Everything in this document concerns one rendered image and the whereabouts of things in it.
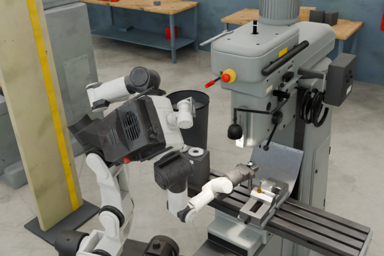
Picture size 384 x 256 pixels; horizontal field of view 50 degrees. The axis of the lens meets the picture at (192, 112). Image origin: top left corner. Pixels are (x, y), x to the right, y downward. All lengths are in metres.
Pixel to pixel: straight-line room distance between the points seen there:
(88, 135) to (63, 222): 1.94
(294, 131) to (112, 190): 1.11
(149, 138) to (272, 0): 0.89
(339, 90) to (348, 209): 1.97
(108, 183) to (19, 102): 1.33
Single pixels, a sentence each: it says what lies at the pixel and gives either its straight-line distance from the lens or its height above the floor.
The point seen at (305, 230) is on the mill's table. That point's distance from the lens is 2.25.
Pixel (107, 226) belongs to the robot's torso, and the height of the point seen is 0.99.
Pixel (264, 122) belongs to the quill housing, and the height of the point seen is 1.47.
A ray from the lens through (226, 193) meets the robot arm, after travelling 2.17.
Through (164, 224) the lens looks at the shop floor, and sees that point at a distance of 3.64.
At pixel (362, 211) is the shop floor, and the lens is 3.94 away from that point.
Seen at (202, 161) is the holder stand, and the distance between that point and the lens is 2.38.
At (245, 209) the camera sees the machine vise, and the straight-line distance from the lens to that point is 2.22.
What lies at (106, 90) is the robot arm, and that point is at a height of 1.69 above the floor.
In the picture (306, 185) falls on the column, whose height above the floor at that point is 0.84.
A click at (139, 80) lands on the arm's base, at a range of 1.81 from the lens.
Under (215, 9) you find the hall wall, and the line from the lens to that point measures 7.17.
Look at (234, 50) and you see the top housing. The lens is 1.78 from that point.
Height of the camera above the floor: 2.46
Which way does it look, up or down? 27 degrees down
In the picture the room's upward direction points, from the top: 3 degrees counter-clockwise
